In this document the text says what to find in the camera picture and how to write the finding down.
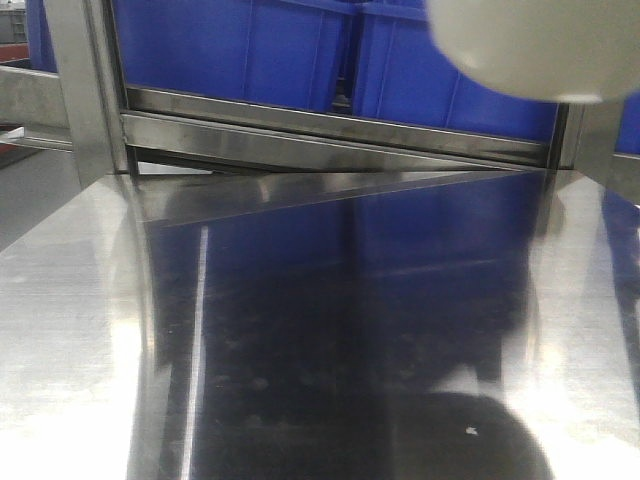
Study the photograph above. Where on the blue crate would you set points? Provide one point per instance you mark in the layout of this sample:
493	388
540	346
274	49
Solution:
283	53
629	131
402	76
38	36

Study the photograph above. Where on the blue crate far left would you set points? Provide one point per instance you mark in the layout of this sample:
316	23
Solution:
38	36

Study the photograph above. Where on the steel shelf frame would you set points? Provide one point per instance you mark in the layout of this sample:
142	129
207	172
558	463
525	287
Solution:
86	108

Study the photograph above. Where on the blue crate far right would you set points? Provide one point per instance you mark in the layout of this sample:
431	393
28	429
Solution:
629	131

